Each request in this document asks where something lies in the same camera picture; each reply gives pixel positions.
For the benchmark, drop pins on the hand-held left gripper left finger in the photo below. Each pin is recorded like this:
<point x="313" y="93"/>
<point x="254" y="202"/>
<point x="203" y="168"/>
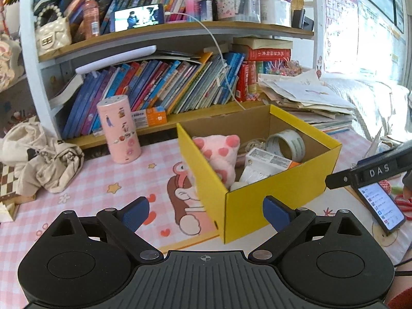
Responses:
<point x="136" y="214"/>

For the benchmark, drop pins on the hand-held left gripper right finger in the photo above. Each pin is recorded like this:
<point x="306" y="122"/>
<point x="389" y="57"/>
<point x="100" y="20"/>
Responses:
<point x="273" y="212"/>

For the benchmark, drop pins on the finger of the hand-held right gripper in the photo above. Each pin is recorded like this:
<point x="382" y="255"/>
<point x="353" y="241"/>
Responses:
<point x="338" y="179"/>

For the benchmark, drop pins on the yellow cardboard box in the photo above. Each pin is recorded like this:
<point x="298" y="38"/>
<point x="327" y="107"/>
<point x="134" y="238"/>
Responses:
<point x="273" y="206"/>

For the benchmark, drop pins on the clear tape roll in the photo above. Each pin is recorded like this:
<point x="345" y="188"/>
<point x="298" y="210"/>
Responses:
<point x="299" y="144"/>

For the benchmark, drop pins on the white printed carton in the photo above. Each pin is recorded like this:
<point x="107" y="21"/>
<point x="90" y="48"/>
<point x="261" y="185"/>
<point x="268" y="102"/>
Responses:
<point x="267" y="159"/>

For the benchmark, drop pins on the pink plush toy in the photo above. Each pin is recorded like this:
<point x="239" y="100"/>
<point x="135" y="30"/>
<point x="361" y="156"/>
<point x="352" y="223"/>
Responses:
<point x="219" y="157"/>

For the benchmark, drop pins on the person's right hand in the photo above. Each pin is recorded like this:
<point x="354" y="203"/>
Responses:
<point x="408" y="185"/>

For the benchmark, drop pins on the smartphone with lit list screen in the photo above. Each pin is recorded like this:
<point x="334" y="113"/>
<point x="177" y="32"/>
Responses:
<point x="379" y="206"/>

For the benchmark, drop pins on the red scissors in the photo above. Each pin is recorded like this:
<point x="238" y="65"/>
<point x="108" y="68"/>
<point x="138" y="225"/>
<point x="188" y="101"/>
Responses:
<point x="404" y="203"/>

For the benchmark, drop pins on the pink sticker-covered canister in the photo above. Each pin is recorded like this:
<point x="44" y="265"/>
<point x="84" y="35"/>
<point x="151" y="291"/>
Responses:
<point x="119" y="132"/>

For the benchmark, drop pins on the stack of loose papers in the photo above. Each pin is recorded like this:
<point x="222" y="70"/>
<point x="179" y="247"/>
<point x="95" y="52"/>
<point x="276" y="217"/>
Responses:
<point x="305" y="93"/>

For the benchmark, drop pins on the orange and white small carton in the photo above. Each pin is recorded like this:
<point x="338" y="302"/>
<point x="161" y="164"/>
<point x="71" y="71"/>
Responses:
<point x="154" y="117"/>

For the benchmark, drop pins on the beige cloth bag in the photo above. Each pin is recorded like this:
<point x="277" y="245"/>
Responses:
<point x="48" y="164"/>

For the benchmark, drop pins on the colourful patterned box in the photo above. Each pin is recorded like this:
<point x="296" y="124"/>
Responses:
<point x="283" y="67"/>

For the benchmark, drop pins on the small white paper box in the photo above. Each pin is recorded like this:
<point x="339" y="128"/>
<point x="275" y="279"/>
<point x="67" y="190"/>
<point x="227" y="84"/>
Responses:
<point x="6" y="212"/>

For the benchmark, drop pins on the row of children's books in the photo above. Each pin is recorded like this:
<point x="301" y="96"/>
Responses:
<point x="144" y="83"/>

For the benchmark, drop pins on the wooden chessboard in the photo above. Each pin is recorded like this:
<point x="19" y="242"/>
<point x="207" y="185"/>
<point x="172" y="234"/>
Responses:
<point x="9" y="183"/>

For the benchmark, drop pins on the red boxed book set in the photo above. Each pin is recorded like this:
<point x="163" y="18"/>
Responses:
<point x="245" y="82"/>

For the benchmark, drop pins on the white-paged thick book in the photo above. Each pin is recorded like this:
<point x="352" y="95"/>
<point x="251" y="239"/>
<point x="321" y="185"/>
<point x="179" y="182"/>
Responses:
<point x="66" y="90"/>

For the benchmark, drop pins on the red thick dictionary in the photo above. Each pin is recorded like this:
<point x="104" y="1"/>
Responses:
<point x="267" y="54"/>

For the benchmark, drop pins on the beige thick book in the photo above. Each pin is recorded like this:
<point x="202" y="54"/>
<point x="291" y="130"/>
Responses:
<point x="264" y="42"/>

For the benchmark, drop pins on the white bar lamp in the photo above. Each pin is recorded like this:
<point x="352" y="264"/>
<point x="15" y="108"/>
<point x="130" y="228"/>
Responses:
<point x="116" y="59"/>

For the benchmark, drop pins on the small black device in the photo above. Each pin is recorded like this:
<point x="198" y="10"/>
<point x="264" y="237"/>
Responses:
<point x="302" y="19"/>

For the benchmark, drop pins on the white pen holder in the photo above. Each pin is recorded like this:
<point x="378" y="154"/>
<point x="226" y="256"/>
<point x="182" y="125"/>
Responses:
<point x="275" y="13"/>

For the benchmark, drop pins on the clear pen holder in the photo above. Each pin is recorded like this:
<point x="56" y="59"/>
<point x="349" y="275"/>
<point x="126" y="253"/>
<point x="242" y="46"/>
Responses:
<point x="249" y="8"/>

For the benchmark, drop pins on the white quilted pearl handbag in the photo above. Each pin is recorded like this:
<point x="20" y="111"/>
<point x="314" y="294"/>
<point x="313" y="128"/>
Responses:
<point x="53" y="37"/>

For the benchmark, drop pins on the smartphone playing video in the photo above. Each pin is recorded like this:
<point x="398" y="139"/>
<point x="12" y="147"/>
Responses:
<point x="138" y="17"/>

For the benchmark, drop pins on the white plush doll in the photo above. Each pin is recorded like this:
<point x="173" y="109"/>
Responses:
<point x="8" y="61"/>

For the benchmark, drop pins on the pink pen holder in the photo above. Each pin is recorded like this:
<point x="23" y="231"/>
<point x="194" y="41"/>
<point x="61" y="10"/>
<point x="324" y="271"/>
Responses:
<point x="228" y="11"/>

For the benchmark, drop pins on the pink pump bottle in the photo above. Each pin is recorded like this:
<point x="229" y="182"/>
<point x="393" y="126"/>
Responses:
<point x="91" y="16"/>

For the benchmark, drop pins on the small spray bottle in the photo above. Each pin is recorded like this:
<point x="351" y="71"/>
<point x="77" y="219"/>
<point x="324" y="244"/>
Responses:
<point x="206" y="8"/>

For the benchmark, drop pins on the alphabet wall poster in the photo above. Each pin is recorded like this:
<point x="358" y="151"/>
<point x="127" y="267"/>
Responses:
<point x="341" y="22"/>

